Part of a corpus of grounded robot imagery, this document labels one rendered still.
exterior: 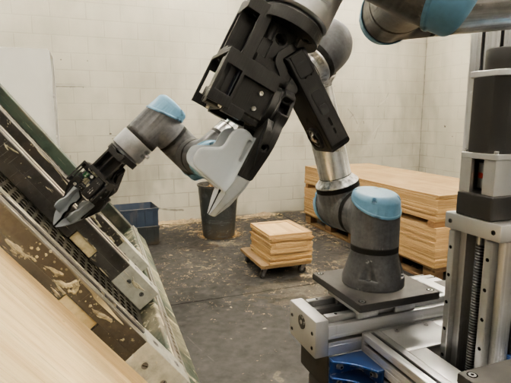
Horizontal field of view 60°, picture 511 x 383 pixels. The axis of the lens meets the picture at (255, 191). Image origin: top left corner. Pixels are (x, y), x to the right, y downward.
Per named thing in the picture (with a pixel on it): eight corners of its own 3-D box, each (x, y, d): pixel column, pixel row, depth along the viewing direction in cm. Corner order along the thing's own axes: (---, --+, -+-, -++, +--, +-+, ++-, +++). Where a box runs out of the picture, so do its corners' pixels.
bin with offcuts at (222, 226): (245, 238, 528) (245, 185, 517) (203, 243, 510) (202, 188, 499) (232, 229, 576) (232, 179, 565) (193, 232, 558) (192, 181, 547)
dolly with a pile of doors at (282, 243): (313, 273, 412) (314, 231, 405) (261, 280, 393) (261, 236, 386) (286, 254, 468) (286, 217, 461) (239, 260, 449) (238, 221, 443)
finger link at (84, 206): (46, 226, 90) (78, 193, 91) (57, 226, 96) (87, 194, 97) (57, 236, 90) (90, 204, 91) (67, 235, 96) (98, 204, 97)
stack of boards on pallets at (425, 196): (519, 270, 420) (528, 188, 407) (431, 285, 383) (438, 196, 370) (366, 216, 647) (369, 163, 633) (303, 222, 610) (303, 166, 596)
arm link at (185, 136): (203, 188, 95) (166, 152, 91) (188, 181, 105) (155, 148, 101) (227, 161, 96) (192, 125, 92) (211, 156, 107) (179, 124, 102)
